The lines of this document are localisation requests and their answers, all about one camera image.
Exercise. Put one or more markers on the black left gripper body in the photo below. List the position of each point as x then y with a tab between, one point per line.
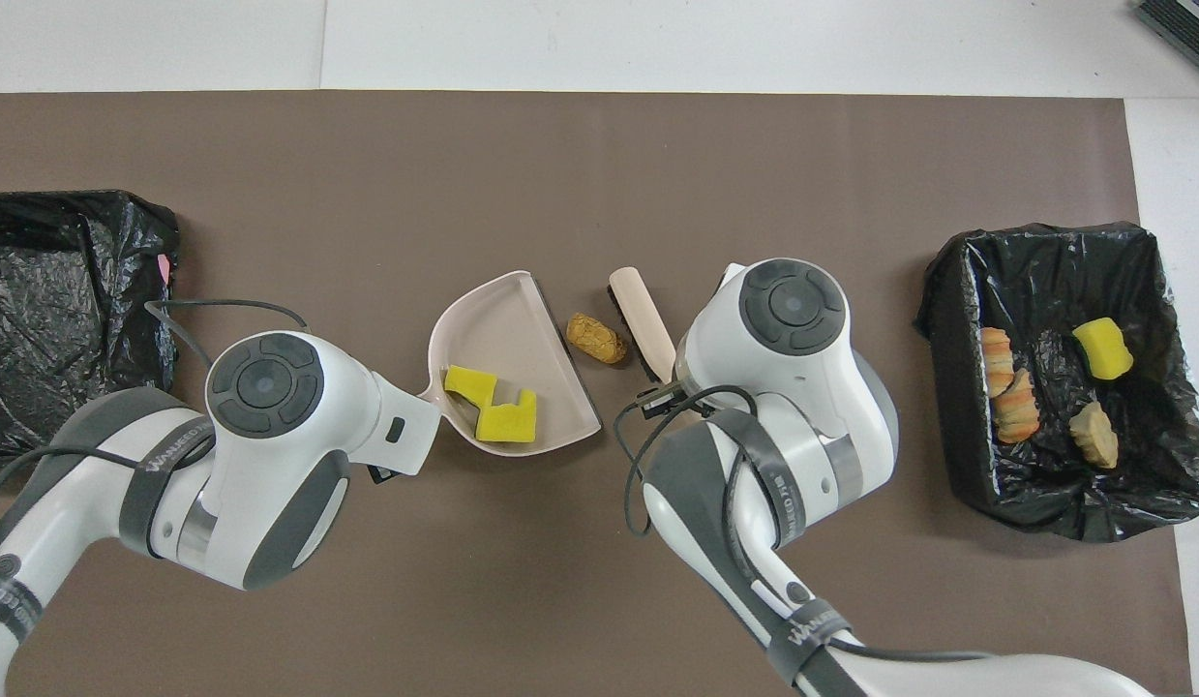
384	472

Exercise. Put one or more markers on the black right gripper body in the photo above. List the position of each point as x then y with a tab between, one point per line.
660	401

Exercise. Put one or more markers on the beige hand brush black bristles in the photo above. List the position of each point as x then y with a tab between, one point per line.
643	319

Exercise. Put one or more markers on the green and yellow sponge piece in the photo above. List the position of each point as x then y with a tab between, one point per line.
468	382

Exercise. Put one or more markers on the yellow notched sponge piece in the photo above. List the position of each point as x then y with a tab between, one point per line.
510	421

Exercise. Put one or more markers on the beige plastic dustpan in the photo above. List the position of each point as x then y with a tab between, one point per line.
522	339

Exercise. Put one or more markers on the beige bread chunk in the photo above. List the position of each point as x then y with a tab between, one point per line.
1093	434

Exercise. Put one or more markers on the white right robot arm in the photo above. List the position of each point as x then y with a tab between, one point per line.
793	387

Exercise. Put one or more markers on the black bag-lined bin pink tag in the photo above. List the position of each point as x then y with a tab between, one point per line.
76	290

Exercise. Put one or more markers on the brown table mat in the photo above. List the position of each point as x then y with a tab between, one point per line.
560	174

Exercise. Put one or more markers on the dark ribbed device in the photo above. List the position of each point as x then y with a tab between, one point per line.
1189	24

